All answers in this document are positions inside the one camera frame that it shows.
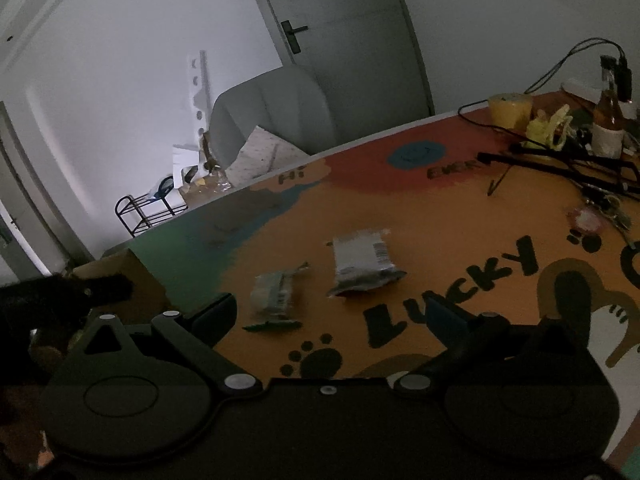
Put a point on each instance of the yellow cup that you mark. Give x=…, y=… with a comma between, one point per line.
x=510, y=110

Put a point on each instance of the amber glass bottle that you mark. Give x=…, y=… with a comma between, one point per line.
x=607, y=125

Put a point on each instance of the grey armchair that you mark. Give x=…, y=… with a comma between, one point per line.
x=280, y=105

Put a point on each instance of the white side door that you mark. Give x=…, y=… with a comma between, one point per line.
x=25, y=210

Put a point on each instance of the colourful printed table mat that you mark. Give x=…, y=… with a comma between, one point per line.
x=450, y=210

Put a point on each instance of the white foam boards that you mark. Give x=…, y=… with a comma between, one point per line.
x=197, y=100

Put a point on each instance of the small black device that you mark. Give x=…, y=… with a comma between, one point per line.
x=623, y=77

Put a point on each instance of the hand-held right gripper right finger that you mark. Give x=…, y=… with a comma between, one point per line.
x=447, y=312

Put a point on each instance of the black folding frame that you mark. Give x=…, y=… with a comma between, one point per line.
x=550, y=160

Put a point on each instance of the white silver snack packet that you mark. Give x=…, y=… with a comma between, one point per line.
x=362, y=260

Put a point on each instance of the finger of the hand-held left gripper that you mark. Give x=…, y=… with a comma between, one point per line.
x=110, y=287

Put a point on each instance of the yellow toy figure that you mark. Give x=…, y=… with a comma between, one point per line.
x=547, y=127

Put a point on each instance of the grey door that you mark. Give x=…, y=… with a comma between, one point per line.
x=350, y=35

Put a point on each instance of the pink round tag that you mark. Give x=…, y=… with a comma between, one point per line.
x=584, y=220

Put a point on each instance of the black metal shoe rack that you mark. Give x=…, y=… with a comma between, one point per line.
x=145, y=215

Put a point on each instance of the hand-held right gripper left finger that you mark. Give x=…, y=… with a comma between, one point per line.
x=212, y=317

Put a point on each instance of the printed brown cardboard box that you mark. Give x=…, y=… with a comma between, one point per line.
x=210, y=190

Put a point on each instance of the blue item on rack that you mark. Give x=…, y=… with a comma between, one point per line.
x=164, y=187

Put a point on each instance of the flat green snack packet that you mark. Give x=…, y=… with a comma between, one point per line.
x=272, y=326

